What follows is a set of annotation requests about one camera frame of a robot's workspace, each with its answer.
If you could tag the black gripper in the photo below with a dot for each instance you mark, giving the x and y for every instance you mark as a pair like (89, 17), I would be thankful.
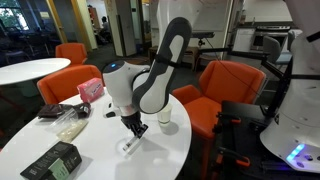
(131, 119)

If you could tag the marker with black cap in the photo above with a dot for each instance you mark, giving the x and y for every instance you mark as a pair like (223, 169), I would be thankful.
(131, 145)

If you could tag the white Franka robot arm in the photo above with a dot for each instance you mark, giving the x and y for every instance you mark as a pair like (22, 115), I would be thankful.
(160, 73)

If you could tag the white paper cup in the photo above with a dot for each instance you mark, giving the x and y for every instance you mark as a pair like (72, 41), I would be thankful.
(165, 117)

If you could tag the pink snack package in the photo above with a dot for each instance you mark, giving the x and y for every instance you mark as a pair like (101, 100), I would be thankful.
(90, 89)

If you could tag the clear bag of white contents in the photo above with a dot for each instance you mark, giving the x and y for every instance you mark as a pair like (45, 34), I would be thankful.
(70, 128)

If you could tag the dark purple snack bag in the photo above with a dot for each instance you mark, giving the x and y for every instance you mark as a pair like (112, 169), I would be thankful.
(63, 110)

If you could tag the orange armchair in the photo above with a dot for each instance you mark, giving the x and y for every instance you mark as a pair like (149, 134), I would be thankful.
(71, 53)
(230, 86)
(66, 83)

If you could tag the brown wooden stool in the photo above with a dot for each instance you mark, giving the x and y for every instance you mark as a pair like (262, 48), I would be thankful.
(192, 56)

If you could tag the black cardboard box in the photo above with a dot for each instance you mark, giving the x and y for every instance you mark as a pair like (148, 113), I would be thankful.
(53, 163)

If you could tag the standing person in background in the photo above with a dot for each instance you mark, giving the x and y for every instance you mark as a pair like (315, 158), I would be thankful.
(105, 26)

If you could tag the white machine base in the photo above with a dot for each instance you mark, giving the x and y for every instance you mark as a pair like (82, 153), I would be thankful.
(250, 140)

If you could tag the white round side table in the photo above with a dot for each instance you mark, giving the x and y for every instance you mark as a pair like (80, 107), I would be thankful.
(31, 70)

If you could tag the standing whiteboard easel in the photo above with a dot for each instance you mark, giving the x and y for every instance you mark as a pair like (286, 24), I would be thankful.
(213, 15)

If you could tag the grey office chair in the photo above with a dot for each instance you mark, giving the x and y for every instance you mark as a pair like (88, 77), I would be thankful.
(271, 48)

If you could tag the stainless steel oven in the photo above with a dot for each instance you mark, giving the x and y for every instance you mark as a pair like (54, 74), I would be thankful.
(270, 36)

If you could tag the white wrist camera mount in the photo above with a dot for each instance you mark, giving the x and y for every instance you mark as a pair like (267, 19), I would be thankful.
(111, 113)

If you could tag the black stereo camera bar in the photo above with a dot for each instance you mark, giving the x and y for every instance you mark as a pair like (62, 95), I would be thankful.
(203, 34)

